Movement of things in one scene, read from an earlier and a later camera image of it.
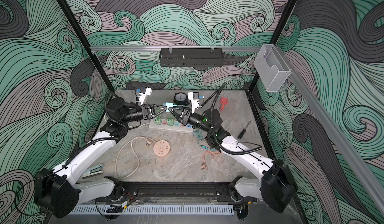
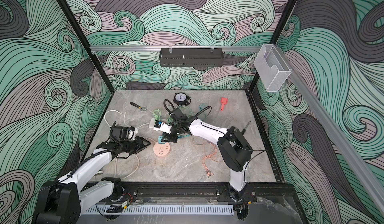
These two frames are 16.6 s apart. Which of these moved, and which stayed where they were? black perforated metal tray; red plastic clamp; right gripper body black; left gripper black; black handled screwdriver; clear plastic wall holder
Moved: right gripper body black; left gripper black
Stayed: clear plastic wall holder; red plastic clamp; black handled screwdriver; black perforated metal tray
